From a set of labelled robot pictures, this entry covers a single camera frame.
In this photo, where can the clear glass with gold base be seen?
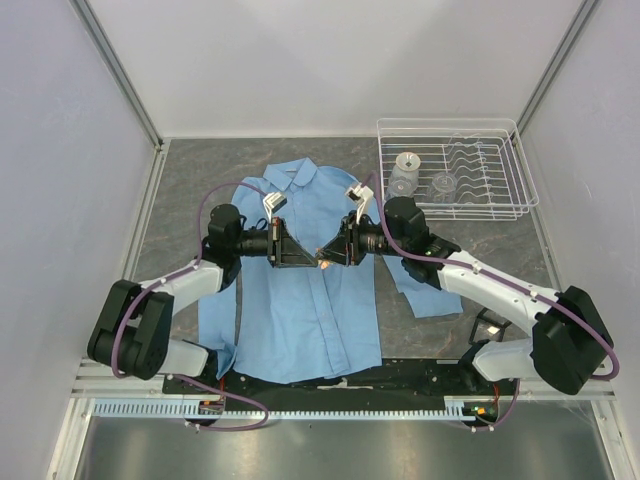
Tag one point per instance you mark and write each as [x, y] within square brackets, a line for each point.
[406, 168]

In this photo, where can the left aluminium frame post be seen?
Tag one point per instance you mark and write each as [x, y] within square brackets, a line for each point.
[107, 52]

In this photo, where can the slotted grey cable duct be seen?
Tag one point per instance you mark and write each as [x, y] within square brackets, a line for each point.
[194, 408]

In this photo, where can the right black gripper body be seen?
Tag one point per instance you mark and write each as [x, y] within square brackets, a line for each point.
[352, 239]

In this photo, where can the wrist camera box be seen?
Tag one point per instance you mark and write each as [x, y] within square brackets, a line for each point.
[362, 196]
[272, 203]

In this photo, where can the small black framed stand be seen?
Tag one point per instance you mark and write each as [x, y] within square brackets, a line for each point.
[488, 326]

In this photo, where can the light blue button shirt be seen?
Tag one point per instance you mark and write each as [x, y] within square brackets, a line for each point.
[295, 324]

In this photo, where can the white wire dish rack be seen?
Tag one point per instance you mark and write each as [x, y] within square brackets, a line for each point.
[484, 154]

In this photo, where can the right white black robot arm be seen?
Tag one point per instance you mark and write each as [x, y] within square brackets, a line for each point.
[566, 340]

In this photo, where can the aluminium frame post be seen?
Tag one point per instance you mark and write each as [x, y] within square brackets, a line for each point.
[107, 52]
[569, 40]

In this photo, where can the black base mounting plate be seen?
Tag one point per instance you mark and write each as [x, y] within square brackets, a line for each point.
[395, 383]

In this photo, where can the clear glass lying left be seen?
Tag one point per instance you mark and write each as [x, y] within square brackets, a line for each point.
[400, 187]

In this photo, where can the clear glass lying right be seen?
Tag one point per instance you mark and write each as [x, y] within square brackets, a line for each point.
[442, 189]

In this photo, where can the right aluminium frame post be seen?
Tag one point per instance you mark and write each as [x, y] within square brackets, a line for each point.
[569, 40]

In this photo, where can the aluminium front rail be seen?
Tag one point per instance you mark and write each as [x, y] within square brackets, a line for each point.
[94, 380]

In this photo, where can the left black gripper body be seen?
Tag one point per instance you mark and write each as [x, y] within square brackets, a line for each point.
[277, 233]

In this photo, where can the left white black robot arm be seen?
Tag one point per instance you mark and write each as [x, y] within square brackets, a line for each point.
[133, 332]

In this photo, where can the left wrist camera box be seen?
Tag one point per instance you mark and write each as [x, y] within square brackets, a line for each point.
[272, 203]

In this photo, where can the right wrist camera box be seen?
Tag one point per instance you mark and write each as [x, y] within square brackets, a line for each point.
[362, 196]

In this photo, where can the clear glass lying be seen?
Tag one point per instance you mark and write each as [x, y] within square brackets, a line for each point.
[442, 189]
[400, 187]

